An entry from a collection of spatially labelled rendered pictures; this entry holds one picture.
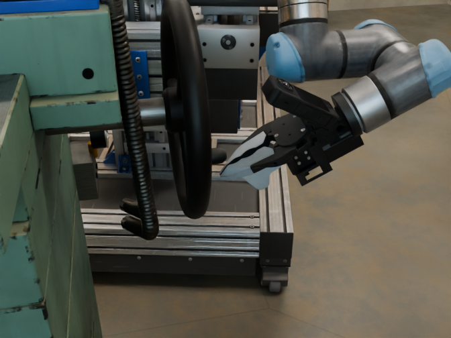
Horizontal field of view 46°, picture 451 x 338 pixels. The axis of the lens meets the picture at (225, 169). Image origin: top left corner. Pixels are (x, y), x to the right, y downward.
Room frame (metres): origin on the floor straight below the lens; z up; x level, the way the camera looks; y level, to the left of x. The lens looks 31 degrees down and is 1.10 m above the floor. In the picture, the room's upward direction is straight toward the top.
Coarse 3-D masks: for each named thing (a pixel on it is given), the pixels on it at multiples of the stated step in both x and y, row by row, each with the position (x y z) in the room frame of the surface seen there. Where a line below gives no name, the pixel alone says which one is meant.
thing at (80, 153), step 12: (72, 144) 0.89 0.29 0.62; (84, 144) 0.89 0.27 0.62; (72, 156) 0.85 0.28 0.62; (84, 156) 0.85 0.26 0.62; (84, 168) 0.82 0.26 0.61; (96, 168) 0.88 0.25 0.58; (84, 180) 0.82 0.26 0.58; (96, 180) 0.83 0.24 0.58; (84, 192) 0.82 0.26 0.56; (96, 192) 0.83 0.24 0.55
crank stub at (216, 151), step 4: (212, 148) 0.70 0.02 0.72; (216, 148) 0.70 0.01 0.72; (220, 148) 0.70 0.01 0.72; (212, 152) 0.69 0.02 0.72; (216, 152) 0.69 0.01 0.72; (220, 152) 0.69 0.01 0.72; (224, 152) 0.69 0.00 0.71; (212, 156) 0.69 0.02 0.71; (216, 156) 0.69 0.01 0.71; (220, 156) 0.69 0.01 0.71; (224, 156) 0.69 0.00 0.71; (212, 160) 0.68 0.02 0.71; (216, 160) 0.69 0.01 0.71; (220, 160) 0.69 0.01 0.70; (224, 160) 0.69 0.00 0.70
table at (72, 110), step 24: (0, 96) 0.47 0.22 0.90; (24, 96) 0.51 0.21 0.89; (72, 96) 0.54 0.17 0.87; (96, 96) 0.54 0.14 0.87; (0, 120) 0.42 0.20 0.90; (24, 120) 0.48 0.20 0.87; (48, 120) 0.52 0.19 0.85; (72, 120) 0.52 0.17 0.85; (96, 120) 0.53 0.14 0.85; (120, 120) 0.54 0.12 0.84; (0, 144) 0.38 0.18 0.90; (24, 144) 0.46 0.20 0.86; (0, 168) 0.35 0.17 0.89; (0, 192) 0.34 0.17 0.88; (0, 216) 0.32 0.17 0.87; (0, 240) 0.31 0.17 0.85
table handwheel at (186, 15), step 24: (168, 0) 0.64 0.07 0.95; (168, 24) 0.71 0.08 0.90; (192, 24) 0.58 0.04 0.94; (168, 48) 0.74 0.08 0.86; (192, 48) 0.55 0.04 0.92; (168, 72) 0.75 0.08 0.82; (192, 72) 0.53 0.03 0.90; (168, 96) 0.62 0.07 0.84; (192, 96) 0.52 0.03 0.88; (144, 120) 0.61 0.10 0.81; (168, 120) 0.61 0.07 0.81; (192, 120) 0.51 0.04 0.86; (168, 144) 0.72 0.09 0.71; (192, 144) 0.50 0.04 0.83; (192, 168) 0.50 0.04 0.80; (192, 192) 0.51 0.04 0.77; (192, 216) 0.54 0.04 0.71
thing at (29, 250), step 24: (48, 144) 0.60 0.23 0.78; (48, 168) 0.56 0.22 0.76; (48, 192) 0.53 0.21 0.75; (48, 216) 0.50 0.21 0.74; (24, 240) 0.39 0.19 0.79; (48, 240) 0.47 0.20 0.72; (0, 264) 0.38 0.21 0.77; (24, 264) 0.39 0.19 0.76; (0, 288) 0.38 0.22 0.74; (24, 288) 0.38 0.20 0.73
